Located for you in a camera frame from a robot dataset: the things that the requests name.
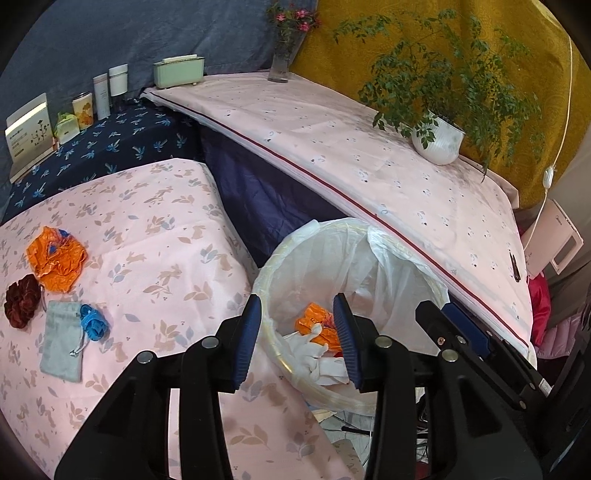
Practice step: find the green tissue box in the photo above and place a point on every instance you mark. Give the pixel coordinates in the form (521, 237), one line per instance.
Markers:
(178, 74)

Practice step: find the pink padded jacket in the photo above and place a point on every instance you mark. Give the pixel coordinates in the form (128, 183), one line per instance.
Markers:
(558, 339)

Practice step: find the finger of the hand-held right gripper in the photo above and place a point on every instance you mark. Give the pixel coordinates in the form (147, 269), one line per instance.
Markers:
(468, 327)
(438, 327)

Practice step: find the white glove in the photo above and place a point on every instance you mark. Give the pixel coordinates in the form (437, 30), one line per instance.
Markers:
(304, 353)

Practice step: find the pink appliance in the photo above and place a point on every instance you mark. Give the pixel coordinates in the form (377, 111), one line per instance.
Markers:
(558, 230)

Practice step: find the pink cloth with red stripe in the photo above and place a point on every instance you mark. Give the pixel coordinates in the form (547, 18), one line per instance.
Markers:
(346, 134)

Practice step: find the small green packet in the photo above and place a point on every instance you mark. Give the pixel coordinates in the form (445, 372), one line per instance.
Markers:
(66, 129)

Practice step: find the yellow backdrop cloth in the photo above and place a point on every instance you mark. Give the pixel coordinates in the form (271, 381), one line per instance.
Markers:
(323, 50)

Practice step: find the white plant pot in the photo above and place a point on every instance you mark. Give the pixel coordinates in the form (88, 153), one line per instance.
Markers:
(438, 143)

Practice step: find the white jar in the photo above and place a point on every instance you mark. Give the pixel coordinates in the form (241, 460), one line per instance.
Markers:
(118, 82)

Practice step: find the small blue plastic piece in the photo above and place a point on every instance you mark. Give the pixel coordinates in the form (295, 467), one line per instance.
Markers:
(94, 323)

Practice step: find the pink flowers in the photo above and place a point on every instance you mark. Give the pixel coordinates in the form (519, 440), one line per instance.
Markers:
(280, 17)

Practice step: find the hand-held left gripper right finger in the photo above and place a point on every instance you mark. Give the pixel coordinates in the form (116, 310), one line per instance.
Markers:
(345, 341)

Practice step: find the red garment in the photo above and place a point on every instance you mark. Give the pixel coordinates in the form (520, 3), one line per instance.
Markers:
(538, 295)

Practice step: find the navy floral cloth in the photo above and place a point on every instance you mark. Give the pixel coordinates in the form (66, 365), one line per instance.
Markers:
(115, 138)

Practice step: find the glass vase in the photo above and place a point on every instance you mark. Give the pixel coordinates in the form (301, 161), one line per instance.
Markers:
(279, 69)

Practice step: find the dark purple cloth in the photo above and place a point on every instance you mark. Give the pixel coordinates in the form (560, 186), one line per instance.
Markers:
(258, 194)

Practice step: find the dark red scrunchie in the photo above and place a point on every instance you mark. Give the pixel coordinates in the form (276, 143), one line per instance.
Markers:
(22, 302)

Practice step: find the blue backdrop cloth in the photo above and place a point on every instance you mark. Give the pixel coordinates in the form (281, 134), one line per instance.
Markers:
(138, 32)

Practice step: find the green fern plant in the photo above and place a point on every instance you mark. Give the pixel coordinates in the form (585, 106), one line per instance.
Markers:
(415, 74)

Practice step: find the orange plastic wrapper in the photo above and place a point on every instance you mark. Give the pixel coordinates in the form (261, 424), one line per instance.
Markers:
(314, 323)
(57, 258)

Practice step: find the slim white bottle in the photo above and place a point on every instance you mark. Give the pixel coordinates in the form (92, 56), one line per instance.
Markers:
(101, 97)

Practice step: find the pink rabbit print tablecloth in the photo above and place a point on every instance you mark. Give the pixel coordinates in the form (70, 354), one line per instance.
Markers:
(152, 240)

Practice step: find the yellow printed tin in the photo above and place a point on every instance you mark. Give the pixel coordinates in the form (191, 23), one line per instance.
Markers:
(84, 113)

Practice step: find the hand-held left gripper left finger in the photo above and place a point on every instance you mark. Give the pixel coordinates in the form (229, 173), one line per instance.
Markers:
(247, 341)

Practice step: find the white plastic bin liner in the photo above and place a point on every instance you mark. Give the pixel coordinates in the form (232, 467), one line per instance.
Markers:
(323, 258)

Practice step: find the white open box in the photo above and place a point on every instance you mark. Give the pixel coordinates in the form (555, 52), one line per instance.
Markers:
(27, 134)

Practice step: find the white tissue paper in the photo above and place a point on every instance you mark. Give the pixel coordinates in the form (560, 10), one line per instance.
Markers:
(332, 368)

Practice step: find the round trash bin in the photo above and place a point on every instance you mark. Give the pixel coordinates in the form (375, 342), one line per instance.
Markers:
(286, 369)

